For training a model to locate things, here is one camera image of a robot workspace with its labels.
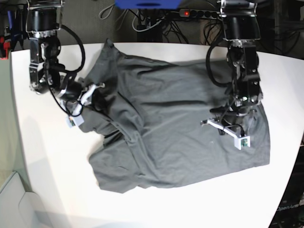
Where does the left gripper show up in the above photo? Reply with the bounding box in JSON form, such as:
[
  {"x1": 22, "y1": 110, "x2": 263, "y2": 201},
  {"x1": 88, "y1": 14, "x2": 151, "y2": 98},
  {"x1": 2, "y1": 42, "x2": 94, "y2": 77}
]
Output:
[{"x1": 200, "y1": 106, "x2": 257, "y2": 138}]

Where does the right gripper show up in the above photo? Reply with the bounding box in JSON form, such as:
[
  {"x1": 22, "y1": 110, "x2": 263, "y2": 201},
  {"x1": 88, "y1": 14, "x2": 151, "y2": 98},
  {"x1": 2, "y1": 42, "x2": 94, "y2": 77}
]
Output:
[{"x1": 59, "y1": 82, "x2": 105, "y2": 116}]

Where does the dark grey t-shirt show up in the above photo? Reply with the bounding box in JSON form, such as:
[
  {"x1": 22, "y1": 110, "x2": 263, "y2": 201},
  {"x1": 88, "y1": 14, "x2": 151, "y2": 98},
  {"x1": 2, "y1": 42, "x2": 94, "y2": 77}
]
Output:
[{"x1": 80, "y1": 40, "x2": 270, "y2": 193}]

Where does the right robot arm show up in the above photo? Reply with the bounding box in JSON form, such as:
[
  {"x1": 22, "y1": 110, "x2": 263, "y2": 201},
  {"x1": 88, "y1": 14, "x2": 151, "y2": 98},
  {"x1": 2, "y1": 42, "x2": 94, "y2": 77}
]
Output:
[{"x1": 26, "y1": 0, "x2": 106, "y2": 118}]

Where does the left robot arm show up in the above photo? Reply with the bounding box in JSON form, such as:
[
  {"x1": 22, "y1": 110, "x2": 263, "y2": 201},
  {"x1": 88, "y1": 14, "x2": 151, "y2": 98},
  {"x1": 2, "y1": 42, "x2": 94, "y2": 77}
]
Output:
[{"x1": 206, "y1": 0, "x2": 263, "y2": 137}]

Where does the red clamp at left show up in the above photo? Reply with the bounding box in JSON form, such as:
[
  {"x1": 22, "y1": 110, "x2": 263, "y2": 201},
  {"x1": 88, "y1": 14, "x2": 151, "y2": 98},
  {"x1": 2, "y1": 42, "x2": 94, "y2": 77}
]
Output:
[{"x1": 0, "y1": 36, "x2": 10, "y2": 60}]

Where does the blue box overhead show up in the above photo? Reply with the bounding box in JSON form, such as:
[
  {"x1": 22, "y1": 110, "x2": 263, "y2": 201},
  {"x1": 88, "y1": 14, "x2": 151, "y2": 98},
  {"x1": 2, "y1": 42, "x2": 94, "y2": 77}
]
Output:
[{"x1": 115, "y1": 0, "x2": 181, "y2": 9}]

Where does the black power strip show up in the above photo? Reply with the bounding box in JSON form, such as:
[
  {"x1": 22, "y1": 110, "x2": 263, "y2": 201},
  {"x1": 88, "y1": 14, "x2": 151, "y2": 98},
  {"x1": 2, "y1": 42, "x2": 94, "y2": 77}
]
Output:
[{"x1": 179, "y1": 9, "x2": 219, "y2": 19}]

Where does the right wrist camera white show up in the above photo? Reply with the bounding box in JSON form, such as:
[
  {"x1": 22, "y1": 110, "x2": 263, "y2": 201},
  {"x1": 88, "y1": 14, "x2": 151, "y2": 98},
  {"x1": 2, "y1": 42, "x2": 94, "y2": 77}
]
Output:
[{"x1": 66, "y1": 115, "x2": 84, "y2": 128}]

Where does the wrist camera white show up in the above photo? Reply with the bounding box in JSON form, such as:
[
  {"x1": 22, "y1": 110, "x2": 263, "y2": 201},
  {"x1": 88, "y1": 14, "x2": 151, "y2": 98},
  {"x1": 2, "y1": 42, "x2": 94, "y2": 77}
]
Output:
[
  {"x1": 234, "y1": 136, "x2": 251, "y2": 150},
  {"x1": 66, "y1": 115, "x2": 84, "y2": 128}
]

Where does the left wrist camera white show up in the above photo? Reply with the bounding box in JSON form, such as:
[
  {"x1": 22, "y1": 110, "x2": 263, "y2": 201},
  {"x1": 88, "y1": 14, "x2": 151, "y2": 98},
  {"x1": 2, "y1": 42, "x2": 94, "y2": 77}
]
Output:
[{"x1": 234, "y1": 136, "x2": 251, "y2": 150}]

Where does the black floor cable bundle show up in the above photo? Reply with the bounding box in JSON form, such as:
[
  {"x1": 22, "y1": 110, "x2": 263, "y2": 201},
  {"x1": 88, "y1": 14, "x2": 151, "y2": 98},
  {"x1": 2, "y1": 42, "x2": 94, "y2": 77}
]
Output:
[{"x1": 201, "y1": 14, "x2": 226, "y2": 46}]

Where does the white cable loop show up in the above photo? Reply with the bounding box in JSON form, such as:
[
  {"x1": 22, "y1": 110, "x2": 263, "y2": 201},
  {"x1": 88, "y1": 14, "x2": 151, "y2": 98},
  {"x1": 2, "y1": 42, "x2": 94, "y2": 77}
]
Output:
[{"x1": 132, "y1": 14, "x2": 164, "y2": 32}]

